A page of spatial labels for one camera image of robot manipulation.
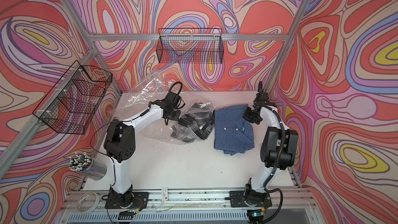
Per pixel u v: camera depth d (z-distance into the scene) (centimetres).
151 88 115
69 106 68
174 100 77
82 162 70
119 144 52
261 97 75
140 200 72
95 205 72
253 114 79
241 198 73
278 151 43
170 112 74
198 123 98
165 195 75
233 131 93
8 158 50
